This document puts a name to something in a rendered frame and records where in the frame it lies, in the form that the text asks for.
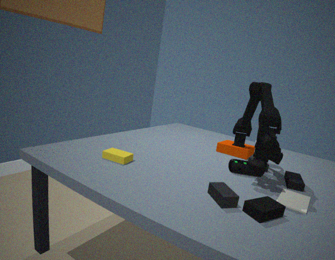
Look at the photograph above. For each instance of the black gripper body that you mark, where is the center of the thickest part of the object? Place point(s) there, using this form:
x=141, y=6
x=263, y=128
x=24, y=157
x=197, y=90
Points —
x=258, y=164

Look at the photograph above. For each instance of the yellow rectangular block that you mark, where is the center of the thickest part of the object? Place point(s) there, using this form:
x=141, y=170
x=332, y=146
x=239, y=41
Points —
x=117, y=155

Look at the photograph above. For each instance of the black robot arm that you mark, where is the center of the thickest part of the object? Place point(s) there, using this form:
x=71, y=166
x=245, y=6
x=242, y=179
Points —
x=269, y=116

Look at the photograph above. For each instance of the white flat rectangular board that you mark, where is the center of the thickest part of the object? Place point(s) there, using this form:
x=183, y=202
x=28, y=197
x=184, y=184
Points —
x=293, y=200

